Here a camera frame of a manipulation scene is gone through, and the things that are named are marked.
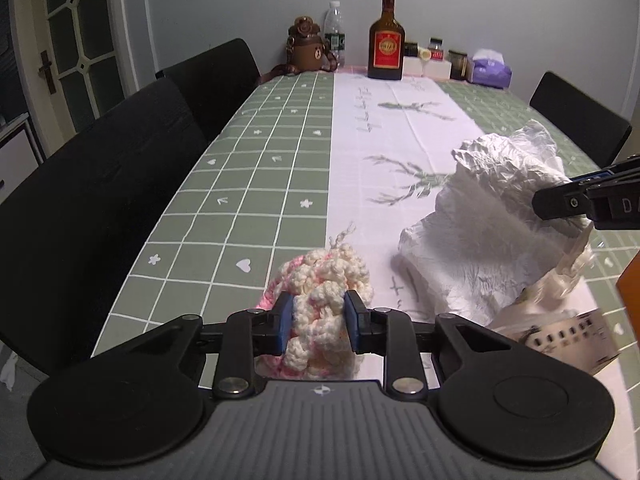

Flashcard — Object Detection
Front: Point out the brown bear plush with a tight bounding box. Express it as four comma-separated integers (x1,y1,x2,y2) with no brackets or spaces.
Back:
260,15,337,84

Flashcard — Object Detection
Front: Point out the wooden radio box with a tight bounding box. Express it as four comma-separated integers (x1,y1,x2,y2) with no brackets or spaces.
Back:
513,309,618,375

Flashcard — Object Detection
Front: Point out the clear water bottle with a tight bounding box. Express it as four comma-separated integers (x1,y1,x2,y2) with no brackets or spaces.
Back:
323,0,346,67

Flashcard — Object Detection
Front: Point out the dark glass jar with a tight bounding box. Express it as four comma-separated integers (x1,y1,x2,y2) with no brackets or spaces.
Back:
448,50,468,80

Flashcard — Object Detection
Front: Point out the white small box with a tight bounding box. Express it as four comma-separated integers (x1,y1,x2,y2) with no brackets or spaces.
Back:
402,56,451,80

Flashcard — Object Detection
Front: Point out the black chair far end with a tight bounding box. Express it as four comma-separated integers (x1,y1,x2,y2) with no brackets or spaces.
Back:
529,72,632,168

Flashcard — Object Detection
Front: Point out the black chair near left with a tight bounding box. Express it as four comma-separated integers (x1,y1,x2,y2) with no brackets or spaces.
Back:
1,78,207,375

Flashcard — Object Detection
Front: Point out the black chair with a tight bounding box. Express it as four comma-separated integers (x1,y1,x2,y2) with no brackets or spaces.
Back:
1,78,207,375
155,38,260,141

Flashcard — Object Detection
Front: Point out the red label small bottle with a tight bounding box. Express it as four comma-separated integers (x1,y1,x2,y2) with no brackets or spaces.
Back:
427,37,445,62

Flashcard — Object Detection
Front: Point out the green checked tablecloth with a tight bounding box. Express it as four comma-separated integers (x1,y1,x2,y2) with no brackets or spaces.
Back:
92,69,640,391

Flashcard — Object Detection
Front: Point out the black lidded jar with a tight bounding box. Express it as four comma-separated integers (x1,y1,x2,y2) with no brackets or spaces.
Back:
404,41,420,58

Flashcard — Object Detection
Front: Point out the orange storage box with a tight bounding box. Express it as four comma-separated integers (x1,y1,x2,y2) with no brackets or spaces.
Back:
616,252,640,316

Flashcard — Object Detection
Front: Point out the white glass panel door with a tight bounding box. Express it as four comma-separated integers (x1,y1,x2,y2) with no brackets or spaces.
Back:
9,0,140,155

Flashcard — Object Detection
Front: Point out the black chair far left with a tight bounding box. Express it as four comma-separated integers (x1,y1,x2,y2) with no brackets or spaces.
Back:
155,38,260,141

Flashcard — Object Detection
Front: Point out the brown liquor bottle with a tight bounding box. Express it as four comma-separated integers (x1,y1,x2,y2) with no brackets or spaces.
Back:
368,0,406,80

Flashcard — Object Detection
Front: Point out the pink white crochet item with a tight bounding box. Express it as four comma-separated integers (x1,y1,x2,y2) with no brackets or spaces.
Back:
257,233,374,380

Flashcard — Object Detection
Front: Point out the purple tissue pack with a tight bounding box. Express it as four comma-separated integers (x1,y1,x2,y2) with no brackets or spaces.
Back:
466,49,512,89

